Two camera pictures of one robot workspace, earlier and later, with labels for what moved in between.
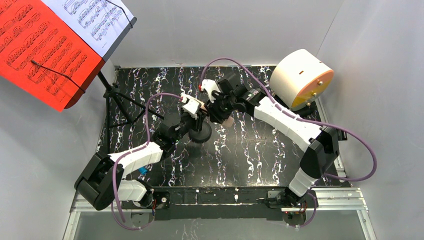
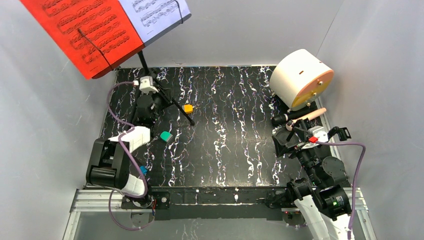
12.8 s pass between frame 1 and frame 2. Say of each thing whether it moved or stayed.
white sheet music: moved
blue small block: stayed
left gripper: moved
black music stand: moved
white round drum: stayed
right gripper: moved
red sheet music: moved
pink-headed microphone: moved
